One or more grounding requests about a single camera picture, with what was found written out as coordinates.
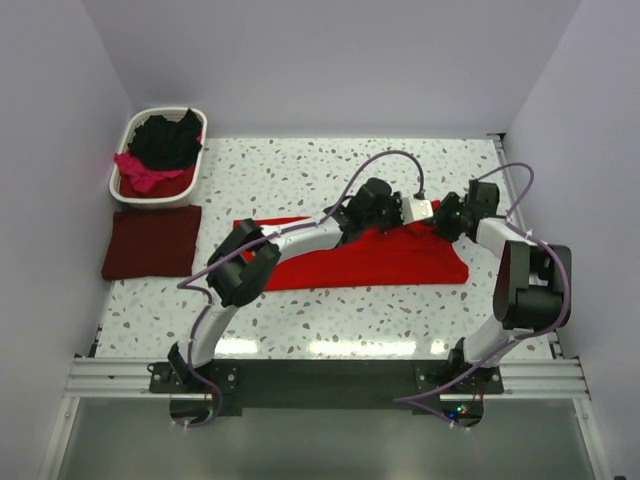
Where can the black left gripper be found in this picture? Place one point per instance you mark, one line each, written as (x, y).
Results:
(395, 210)

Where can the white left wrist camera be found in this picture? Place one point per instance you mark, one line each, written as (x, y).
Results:
(416, 210)

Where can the aluminium frame rail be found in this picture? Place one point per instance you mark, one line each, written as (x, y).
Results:
(113, 368)

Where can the folded dark maroon t-shirt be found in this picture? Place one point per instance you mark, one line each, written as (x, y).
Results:
(152, 243)

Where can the dark red t-shirt in basket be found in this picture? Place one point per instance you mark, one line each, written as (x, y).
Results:
(158, 186)

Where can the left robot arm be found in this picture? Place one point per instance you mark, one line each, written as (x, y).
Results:
(239, 270)

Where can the white perforated laundry basket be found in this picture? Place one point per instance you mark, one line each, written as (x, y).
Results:
(181, 199)

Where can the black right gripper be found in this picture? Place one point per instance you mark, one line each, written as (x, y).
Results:
(446, 220)

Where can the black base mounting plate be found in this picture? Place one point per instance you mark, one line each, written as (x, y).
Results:
(292, 384)

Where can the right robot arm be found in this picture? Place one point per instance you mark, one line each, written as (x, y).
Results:
(532, 294)

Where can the black t-shirt in basket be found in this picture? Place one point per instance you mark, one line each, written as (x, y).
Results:
(161, 144)

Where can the pink t-shirt in basket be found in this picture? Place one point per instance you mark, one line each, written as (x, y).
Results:
(131, 166)

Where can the bright red t-shirt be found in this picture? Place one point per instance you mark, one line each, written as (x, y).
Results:
(407, 255)

